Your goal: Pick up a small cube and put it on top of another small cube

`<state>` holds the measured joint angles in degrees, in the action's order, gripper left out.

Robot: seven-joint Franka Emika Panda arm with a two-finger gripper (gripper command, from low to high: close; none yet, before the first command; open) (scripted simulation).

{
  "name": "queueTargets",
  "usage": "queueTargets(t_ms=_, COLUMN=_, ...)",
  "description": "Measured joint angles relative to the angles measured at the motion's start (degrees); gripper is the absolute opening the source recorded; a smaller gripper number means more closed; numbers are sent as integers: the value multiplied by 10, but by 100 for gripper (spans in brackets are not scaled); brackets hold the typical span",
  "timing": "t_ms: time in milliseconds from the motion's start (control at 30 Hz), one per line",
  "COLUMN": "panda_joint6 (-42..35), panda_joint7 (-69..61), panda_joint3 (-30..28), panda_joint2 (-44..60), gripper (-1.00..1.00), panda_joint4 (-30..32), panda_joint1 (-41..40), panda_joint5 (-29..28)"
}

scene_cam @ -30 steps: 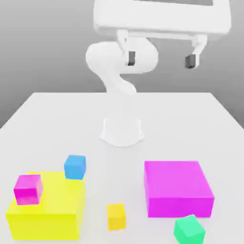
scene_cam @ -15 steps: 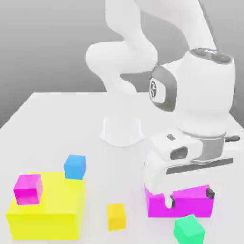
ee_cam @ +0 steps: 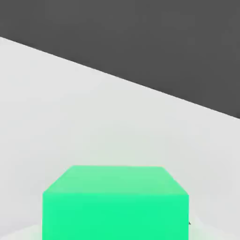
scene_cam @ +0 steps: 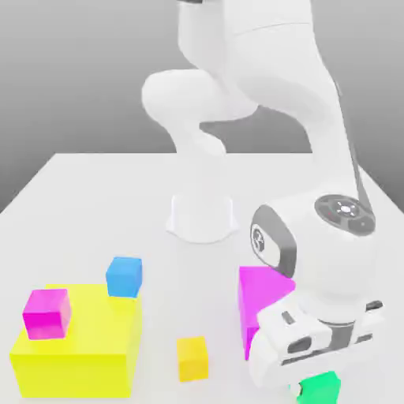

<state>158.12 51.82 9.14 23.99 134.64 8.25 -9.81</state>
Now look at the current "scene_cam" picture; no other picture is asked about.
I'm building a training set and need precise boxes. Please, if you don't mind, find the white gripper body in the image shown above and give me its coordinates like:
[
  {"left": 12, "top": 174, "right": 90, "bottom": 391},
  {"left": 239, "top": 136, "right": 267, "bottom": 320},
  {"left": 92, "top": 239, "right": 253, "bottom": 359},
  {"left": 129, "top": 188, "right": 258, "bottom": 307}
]
[{"left": 248, "top": 315, "right": 385, "bottom": 391}]

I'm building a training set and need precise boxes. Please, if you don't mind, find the small green cube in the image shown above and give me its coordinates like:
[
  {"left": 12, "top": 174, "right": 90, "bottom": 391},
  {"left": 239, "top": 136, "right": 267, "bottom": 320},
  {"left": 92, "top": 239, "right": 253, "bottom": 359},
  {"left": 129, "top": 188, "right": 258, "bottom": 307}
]
[{"left": 287, "top": 371, "right": 342, "bottom": 404}]

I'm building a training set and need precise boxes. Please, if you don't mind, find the small orange cube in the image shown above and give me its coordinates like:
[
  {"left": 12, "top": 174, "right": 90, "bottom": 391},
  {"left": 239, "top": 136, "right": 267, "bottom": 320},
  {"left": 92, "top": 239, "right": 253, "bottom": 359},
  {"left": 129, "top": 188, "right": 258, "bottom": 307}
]
[{"left": 175, "top": 335, "right": 210, "bottom": 383}]

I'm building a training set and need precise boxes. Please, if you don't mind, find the small blue cube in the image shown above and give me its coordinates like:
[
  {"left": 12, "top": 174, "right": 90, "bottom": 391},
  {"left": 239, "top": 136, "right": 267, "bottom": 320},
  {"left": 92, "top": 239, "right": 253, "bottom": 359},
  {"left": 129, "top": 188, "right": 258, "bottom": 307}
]
[{"left": 105, "top": 256, "right": 144, "bottom": 299}]

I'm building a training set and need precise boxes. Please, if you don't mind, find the small magenta cube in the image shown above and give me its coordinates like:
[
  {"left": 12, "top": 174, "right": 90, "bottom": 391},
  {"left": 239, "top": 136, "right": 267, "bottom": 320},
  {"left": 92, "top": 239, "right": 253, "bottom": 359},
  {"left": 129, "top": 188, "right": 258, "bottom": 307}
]
[{"left": 21, "top": 288, "right": 73, "bottom": 341}]

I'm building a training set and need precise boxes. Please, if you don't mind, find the large magenta box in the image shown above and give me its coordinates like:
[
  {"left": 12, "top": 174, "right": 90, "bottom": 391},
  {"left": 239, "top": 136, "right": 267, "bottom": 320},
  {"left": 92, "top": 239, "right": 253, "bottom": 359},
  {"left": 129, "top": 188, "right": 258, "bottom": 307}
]
[{"left": 238, "top": 265, "right": 297, "bottom": 361}]

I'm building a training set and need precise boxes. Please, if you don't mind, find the large yellow box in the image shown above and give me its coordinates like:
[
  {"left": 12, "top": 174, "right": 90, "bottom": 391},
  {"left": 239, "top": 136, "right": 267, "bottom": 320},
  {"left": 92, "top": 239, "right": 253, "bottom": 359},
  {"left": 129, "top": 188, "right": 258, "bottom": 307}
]
[{"left": 9, "top": 282, "right": 144, "bottom": 399}]

